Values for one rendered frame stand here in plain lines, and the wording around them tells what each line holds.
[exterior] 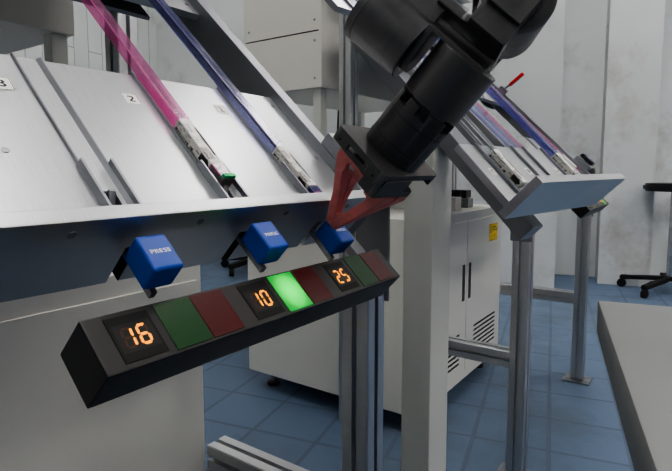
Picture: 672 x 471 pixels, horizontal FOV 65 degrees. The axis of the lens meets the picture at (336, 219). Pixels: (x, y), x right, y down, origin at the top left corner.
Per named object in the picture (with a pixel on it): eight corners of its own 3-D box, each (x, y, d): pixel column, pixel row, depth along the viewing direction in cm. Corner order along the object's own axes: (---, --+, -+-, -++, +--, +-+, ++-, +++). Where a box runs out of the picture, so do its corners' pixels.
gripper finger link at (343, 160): (297, 201, 53) (352, 129, 48) (338, 198, 58) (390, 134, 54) (337, 252, 50) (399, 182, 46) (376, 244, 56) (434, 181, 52)
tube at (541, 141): (588, 193, 85) (595, 186, 84) (585, 193, 84) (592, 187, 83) (407, 6, 105) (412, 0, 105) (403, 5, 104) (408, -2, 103)
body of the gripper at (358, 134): (327, 139, 47) (378, 71, 43) (385, 144, 55) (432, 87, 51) (372, 192, 44) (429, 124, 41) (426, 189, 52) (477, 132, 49)
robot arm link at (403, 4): (557, -15, 39) (531, 27, 48) (441, -109, 40) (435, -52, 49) (446, 107, 40) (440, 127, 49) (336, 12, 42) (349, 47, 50)
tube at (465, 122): (531, 198, 69) (538, 193, 68) (527, 199, 68) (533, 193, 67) (332, -23, 89) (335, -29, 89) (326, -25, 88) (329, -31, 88)
